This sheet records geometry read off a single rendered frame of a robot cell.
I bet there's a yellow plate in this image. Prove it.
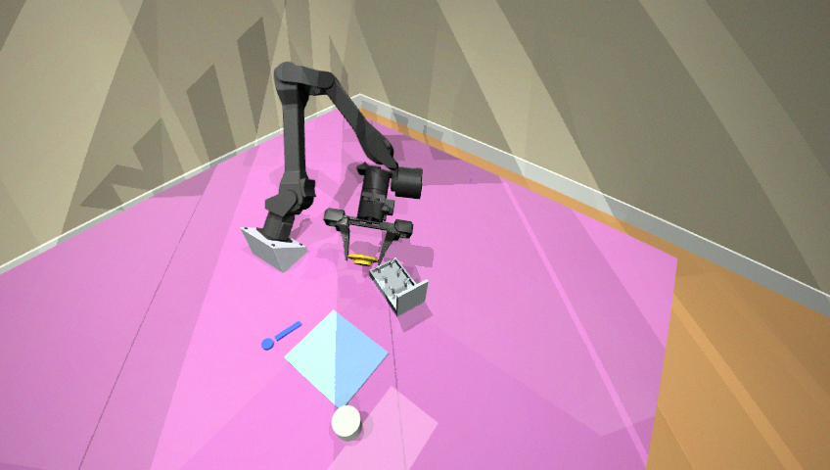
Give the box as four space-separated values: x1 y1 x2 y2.
347 254 379 266

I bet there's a light blue square mat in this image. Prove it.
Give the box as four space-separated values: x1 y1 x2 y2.
284 310 389 408

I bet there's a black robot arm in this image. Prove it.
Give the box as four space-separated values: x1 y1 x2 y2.
256 62 423 243

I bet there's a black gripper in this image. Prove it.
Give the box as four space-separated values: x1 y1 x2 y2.
323 188 413 265

